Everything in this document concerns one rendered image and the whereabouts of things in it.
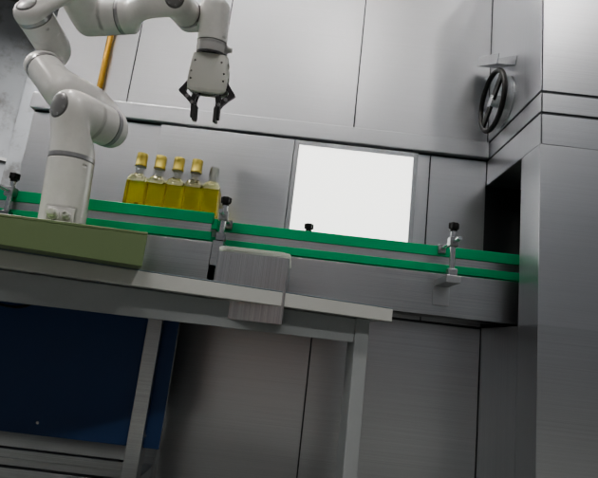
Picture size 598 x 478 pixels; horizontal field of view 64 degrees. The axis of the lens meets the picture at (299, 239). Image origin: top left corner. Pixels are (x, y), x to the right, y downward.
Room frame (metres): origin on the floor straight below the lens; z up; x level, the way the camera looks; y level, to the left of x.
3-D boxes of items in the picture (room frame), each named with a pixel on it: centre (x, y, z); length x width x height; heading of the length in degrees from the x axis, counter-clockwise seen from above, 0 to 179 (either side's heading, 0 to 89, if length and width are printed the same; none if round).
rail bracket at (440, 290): (1.33, -0.43, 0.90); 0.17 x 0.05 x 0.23; 179
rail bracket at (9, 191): (1.29, 0.81, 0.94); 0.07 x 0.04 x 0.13; 179
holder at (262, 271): (1.26, 0.10, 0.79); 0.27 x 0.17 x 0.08; 179
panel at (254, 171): (1.59, 0.07, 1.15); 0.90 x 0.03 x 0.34; 89
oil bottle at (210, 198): (1.46, 0.29, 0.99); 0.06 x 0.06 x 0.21; 0
